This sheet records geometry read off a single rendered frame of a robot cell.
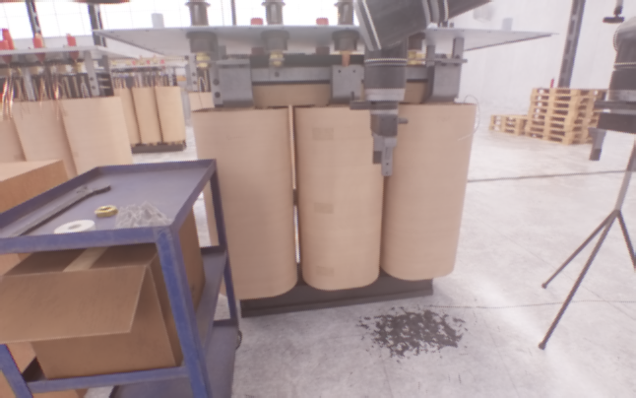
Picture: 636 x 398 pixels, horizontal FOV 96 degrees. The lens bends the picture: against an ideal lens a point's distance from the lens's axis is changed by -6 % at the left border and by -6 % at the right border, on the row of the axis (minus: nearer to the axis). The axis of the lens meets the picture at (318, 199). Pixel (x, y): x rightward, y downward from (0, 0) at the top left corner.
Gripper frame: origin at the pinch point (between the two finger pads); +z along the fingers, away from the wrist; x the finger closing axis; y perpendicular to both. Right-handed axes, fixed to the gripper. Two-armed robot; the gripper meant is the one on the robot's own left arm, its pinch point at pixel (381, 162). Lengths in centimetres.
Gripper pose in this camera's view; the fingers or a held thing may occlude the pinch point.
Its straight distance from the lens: 89.1
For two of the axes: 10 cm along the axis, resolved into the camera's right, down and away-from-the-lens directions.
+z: 0.2, 9.4, 3.4
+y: 10.0, -0.2, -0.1
